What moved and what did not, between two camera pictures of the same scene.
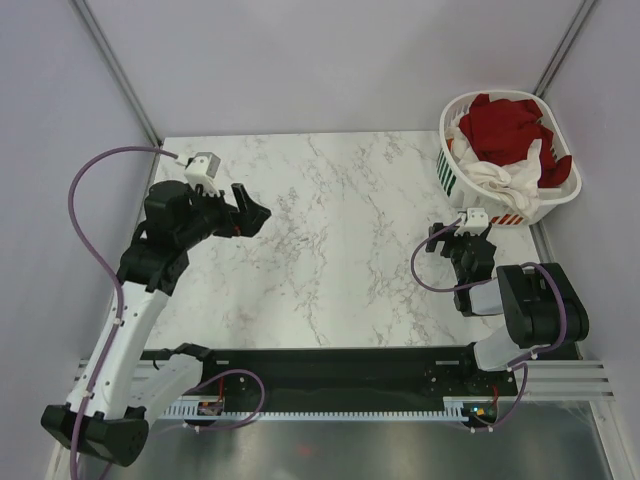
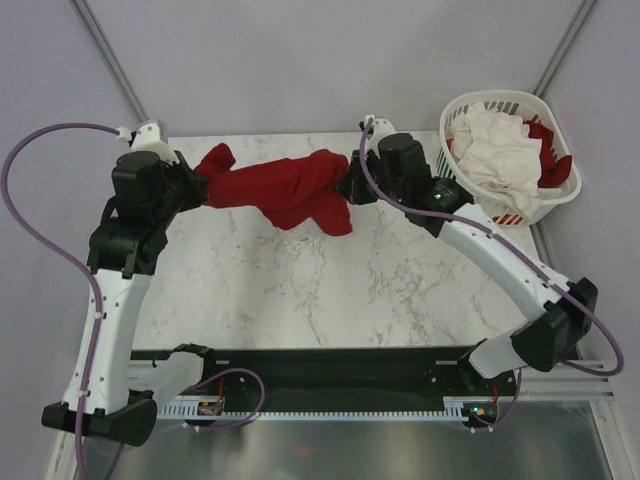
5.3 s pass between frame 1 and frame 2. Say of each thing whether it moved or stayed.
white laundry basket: stayed
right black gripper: moved
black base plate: stayed
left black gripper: moved
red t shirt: moved
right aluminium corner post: stayed
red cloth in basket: stayed
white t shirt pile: stayed
